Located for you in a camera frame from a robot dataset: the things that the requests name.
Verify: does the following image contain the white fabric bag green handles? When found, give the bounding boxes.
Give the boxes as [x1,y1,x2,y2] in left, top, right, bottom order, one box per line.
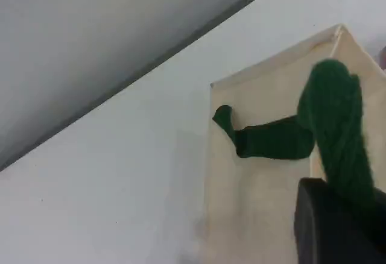
[204,24,386,264]

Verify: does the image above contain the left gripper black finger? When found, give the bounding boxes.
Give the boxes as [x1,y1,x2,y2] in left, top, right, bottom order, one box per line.
[294,178,386,264]

